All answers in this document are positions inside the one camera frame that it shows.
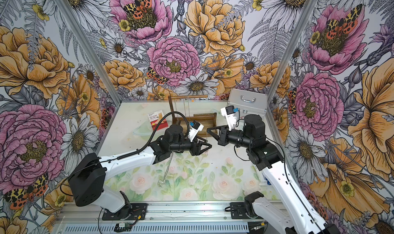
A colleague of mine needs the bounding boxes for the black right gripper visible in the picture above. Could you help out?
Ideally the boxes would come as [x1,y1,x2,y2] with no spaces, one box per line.
[206,126,253,148]

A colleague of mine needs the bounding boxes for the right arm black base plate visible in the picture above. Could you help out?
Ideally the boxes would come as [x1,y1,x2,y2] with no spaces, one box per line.
[226,202,257,219]

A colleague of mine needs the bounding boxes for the hanging necklace on stand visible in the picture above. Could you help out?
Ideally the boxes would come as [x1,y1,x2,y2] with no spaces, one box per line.
[175,98,193,116]

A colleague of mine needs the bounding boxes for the red white small box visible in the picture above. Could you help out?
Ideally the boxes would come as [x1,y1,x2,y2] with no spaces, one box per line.
[148,110,169,130]

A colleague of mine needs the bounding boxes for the silver metal first-aid case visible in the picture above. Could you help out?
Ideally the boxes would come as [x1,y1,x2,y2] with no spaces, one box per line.
[227,89,268,117]

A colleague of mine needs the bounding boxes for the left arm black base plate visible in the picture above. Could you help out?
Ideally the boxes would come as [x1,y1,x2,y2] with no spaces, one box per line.
[102,203,148,221]

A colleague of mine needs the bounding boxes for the aluminium front rail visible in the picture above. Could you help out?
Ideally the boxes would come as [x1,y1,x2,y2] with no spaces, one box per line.
[50,201,324,234]

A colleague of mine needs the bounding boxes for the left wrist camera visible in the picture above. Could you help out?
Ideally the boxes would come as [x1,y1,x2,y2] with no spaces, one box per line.
[188,121,204,142]

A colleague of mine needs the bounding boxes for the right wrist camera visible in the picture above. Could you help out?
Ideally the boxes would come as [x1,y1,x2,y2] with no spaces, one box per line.
[221,106,241,131]

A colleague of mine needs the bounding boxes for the small green circuit board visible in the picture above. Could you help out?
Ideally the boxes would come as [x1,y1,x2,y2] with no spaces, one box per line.
[114,223,129,233]

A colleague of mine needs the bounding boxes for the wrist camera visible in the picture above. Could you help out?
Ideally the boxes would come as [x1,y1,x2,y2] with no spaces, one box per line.
[188,121,204,142]
[221,106,241,131]

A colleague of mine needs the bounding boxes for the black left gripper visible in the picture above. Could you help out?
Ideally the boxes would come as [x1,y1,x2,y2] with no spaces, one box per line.
[170,135,212,156]

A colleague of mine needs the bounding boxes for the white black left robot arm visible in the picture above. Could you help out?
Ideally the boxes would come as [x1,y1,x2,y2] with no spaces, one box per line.
[67,125,212,220]

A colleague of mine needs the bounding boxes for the wooden jewelry display stand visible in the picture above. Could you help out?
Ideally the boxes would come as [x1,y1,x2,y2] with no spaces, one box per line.
[168,95,217,138]

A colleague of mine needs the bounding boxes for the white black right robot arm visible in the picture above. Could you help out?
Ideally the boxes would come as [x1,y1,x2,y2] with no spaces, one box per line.
[207,114,340,234]

